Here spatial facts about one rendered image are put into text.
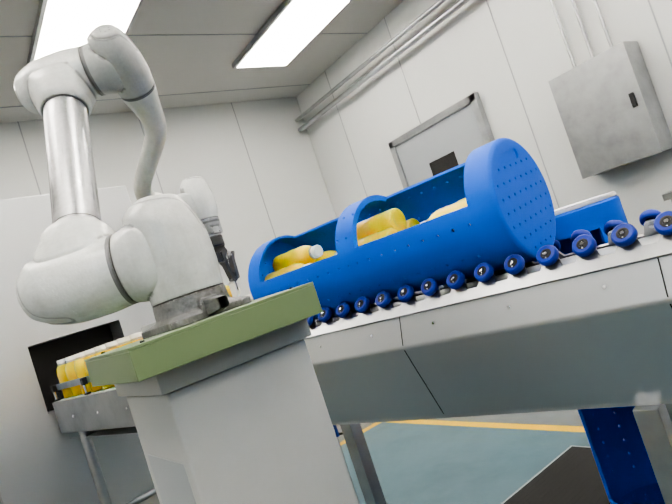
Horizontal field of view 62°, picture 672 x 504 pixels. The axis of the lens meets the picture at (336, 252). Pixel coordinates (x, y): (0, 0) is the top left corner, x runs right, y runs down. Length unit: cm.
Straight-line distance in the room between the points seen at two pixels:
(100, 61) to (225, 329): 85
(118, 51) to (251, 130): 547
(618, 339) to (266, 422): 68
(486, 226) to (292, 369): 50
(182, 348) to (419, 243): 60
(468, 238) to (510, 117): 405
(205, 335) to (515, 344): 65
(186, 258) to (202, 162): 544
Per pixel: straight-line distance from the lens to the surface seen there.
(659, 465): 131
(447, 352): 135
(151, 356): 96
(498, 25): 533
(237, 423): 109
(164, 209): 117
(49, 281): 123
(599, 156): 464
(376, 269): 140
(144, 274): 116
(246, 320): 102
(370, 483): 198
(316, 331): 163
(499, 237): 122
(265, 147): 700
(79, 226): 127
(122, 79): 162
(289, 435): 113
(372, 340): 148
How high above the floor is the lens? 106
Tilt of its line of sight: 2 degrees up
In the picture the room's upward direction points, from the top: 18 degrees counter-clockwise
